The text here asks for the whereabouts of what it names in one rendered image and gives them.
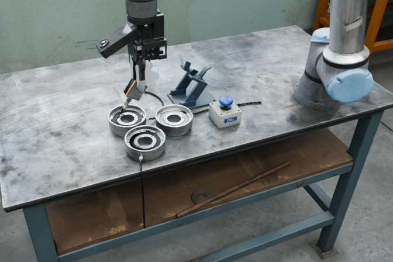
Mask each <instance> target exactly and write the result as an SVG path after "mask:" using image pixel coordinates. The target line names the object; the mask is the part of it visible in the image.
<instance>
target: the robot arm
mask: <svg viewBox="0 0 393 262"><path fill-rule="evenodd" d="M125 5H126V14H127V21H128V23H126V24H124V25H123V26H121V27H120V28H119V29H117V30H116V31H114V32H113V33H111V34H110V35H108V36H107V37H105V38H104V39H102V40H101V41H99V42H98V43H97V44H96V47H97V49H98V51H99V53H100V54H101V55H102V57H103V58H108V57H109V56H111V55H113V54H114V53H116V52H117V51H118V50H120V49H121V48H123V47H124V46H126V45H127V47H128V55H129V63H130V69H131V73H132V78H135V79H136V80H137V88H138V90H139V91H140V92H141V93H142V92H144V87H145V85H146V84H148V83H150V82H152V81H155V80H157V79H158V78H159V76H160V74H159V72H158V71H154V70H152V67H153V64H152V63H150V62H147V61H146V60H156V59H158V60H162V59H165V58H167V40H166V39H165V37H164V15H163V14H162V13H161V12H160V11H159V10H157V0H125ZM367 7H368V0H331V2H330V27H326V28H321V29H318V30H316V31H314V33H313V35H312V39H311V44H310V47H309V52H308V57H307V61H306V66H305V71H304V74H303V75H302V77H301V79H300V80H299V82H298V83H297V85H296V86H295V90H294V98H295V99H296V100H297V102H299V103H300V104H301V105H303V106H304V107H307V108H309V109H313V110H316V111H332V110H335V109H337V108H338V107H339V106H340V105H341V104H349V103H353V102H356V101H359V100H361V99H362V98H363V97H364V96H366V95H367V94H368V93H369V92H370V91H371V89H372V87H373V76H372V74H371V73H370V72H369V71H368V61H369V55H370V52H369V49H368V48H367V47H366V46H365V45H364V38H365V31H366V19H367ZM162 46H165V54H163V50H162V49H160V47H162ZM160 54H163V55H160Z"/></svg>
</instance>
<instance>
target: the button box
mask: <svg viewBox="0 0 393 262"><path fill-rule="evenodd" d="M209 117H210V118H211V119H212V121H213V122H214V124H215V125H216V126H217V127H218V129H222V128H225V127H229V126H234V125H238V124H240V122H241V117H242V111H241V110H240V109H239V107H238V106H237V105H236V104H235V103H234V102H233V104H232V105H230V106H227V107H224V106H223V105H221V104H220V103H219V101H217V102H212V103H209Z"/></svg>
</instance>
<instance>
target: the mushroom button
mask: <svg viewBox="0 0 393 262"><path fill-rule="evenodd" d="M219 103H220V104H221V105H223V106H224V107H227V106H230V105H232V104H233V99H232V98H231V97H229V96H222V97H220V99H219Z"/></svg>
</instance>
